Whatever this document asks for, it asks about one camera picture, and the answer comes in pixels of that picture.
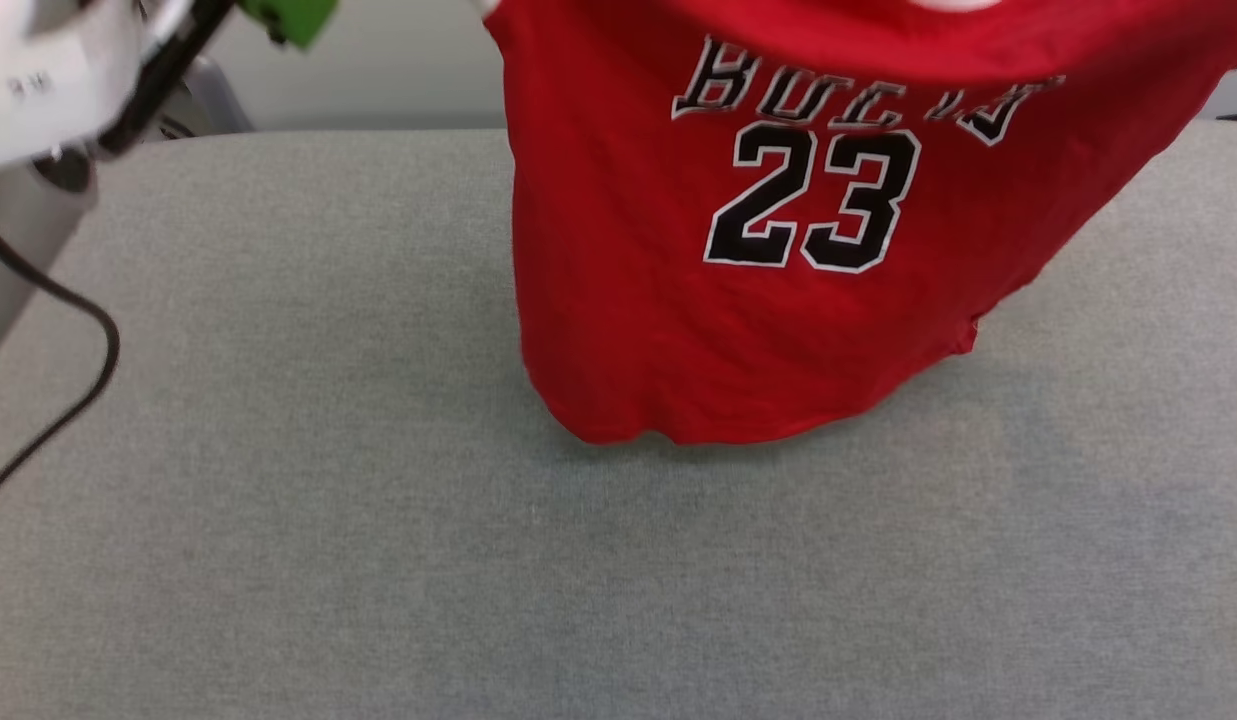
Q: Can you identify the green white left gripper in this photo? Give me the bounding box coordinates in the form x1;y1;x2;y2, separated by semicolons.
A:
240;0;339;49

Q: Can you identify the red basketball jersey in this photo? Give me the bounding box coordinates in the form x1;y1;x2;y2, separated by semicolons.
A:
483;0;1237;446

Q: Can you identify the grey metal frame leg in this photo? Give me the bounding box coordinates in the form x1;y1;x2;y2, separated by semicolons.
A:
163;55;254;136

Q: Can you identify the white paper cable label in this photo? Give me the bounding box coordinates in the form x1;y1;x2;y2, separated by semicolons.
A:
0;0;154;173

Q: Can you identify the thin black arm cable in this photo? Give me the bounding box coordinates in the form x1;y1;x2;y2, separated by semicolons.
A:
0;215;121;508

